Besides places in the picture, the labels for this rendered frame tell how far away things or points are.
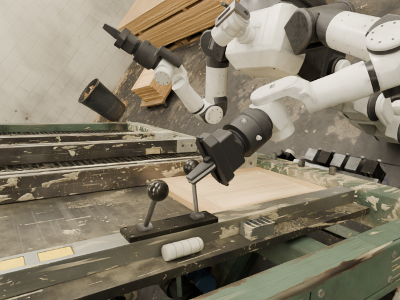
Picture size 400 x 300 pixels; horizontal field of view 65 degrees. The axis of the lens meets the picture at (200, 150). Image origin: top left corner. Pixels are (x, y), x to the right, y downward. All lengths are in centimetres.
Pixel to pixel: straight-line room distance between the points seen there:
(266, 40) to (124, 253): 72
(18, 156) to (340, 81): 115
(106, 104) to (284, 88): 486
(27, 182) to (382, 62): 87
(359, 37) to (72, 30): 621
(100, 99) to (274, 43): 458
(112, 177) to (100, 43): 596
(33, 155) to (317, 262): 113
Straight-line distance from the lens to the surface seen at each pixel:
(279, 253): 85
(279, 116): 72
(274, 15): 103
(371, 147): 207
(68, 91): 642
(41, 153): 140
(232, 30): 100
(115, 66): 689
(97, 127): 247
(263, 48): 101
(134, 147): 150
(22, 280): 56
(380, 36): 72
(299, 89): 69
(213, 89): 127
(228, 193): 95
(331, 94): 70
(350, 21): 83
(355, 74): 70
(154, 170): 105
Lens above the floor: 181
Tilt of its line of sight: 34 degrees down
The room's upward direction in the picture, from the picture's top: 50 degrees counter-clockwise
